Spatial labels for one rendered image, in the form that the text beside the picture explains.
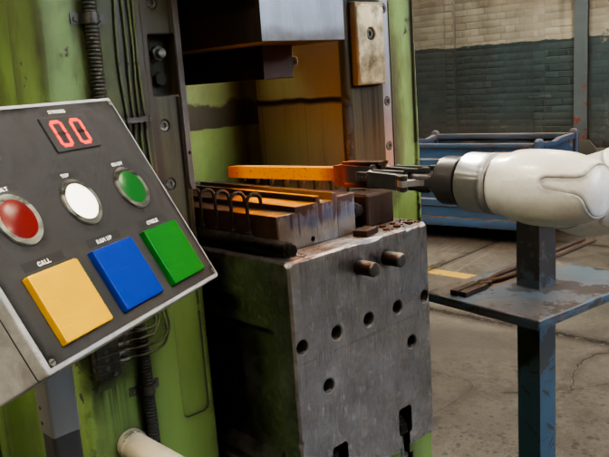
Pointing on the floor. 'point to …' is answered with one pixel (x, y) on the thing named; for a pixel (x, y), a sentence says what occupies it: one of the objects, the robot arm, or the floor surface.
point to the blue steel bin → (441, 213)
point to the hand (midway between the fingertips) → (363, 173)
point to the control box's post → (60, 415)
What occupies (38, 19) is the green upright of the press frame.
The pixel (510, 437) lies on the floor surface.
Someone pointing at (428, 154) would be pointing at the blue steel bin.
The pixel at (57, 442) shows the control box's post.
